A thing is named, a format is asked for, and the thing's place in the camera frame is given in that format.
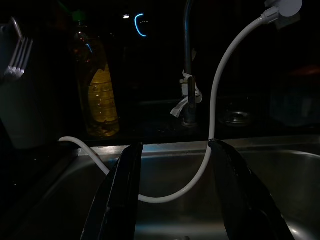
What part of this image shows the plastic cooking oil bottle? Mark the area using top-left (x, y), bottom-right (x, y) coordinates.
top-left (71, 9), bottom-right (121, 138)

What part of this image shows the clear container with red lid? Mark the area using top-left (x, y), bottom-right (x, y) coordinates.
top-left (268, 64), bottom-right (320, 128)

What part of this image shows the white bristle brush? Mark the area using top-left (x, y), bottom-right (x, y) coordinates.
top-left (2, 65), bottom-right (26, 79)

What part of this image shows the white tape strip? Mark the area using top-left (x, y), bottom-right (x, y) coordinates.
top-left (170, 69), bottom-right (204, 118)

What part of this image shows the white spray head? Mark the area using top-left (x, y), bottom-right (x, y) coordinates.
top-left (261, 0), bottom-right (303, 30)

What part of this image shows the metal utensil handle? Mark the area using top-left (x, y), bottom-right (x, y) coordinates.
top-left (9, 16), bottom-right (23, 40)

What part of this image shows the white flexible hose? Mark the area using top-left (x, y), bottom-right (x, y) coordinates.
top-left (58, 11), bottom-right (270, 204)

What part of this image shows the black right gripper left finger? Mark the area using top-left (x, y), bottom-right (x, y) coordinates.
top-left (81, 141), bottom-right (144, 240)

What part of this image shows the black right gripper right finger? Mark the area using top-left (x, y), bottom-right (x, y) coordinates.
top-left (208, 139), bottom-right (296, 240)

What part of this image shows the metal fork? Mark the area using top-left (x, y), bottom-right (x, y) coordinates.
top-left (10, 36), bottom-right (34, 74)

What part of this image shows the glowing blue light ring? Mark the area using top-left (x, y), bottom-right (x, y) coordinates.
top-left (133, 13), bottom-right (148, 38)

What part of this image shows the metal kitchen faucet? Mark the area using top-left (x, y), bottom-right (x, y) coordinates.
top-left (180, 0), bottom-right (201, 127)

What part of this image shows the stainless steel sink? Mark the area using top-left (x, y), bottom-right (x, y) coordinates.
top-left (14, 136), bottom-right (320, 240)

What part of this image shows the round metal drain cover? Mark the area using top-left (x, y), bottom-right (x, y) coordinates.
top-left (218, 109), bottom-right (253, 126)

